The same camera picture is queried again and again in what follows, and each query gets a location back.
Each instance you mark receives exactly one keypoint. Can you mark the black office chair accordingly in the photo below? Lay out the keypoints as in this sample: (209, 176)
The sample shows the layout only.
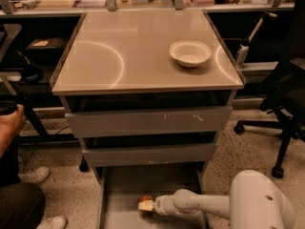
(286, 91)

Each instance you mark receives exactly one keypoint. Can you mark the white sneaker far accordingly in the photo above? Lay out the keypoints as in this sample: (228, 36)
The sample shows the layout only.
(35, 176)

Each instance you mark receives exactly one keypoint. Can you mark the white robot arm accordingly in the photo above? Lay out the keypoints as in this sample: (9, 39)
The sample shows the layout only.
(254, 202)

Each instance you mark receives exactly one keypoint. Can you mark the white spray bottle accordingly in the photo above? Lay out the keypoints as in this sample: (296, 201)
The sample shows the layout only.
(243, 48)

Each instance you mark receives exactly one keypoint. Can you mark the white paper bowl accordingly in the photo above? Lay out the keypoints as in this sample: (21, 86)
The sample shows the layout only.
(190, 54)

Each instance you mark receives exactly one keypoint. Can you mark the person's hand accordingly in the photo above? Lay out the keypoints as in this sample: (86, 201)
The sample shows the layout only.
(10, 126)

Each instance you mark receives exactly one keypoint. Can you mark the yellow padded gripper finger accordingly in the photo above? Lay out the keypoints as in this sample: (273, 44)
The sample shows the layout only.
(146, 205)

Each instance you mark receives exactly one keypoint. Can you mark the white sneaker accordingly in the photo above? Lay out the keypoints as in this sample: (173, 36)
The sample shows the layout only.
(57, 222)
(35, 176)

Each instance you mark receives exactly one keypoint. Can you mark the white sneaker near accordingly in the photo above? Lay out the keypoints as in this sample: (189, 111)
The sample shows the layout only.
(57, 222)

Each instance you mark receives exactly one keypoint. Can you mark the top grey drawer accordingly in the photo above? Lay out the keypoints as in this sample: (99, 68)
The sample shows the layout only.
(149, 122)

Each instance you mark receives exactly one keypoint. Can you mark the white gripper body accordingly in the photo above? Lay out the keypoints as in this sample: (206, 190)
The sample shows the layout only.
(161, 204)

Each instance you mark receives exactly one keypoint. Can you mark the middle grey drawer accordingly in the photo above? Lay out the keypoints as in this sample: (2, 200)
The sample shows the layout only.
(149, 155)

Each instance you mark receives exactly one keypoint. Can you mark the open bottom grey drawer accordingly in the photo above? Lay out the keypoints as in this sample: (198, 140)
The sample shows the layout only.
(122, 187)

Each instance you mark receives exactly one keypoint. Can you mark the black box on shelf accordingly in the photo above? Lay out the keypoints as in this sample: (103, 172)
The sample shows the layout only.
(46, 51)

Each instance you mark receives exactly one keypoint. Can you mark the grey drawer cabinet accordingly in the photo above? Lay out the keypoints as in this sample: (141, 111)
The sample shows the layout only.
(120, 61)

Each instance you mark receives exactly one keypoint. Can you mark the black handheld device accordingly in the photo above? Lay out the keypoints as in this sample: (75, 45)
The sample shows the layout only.
(30, 73)

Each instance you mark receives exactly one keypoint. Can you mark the red apple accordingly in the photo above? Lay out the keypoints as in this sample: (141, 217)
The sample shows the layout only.
(145, 198)

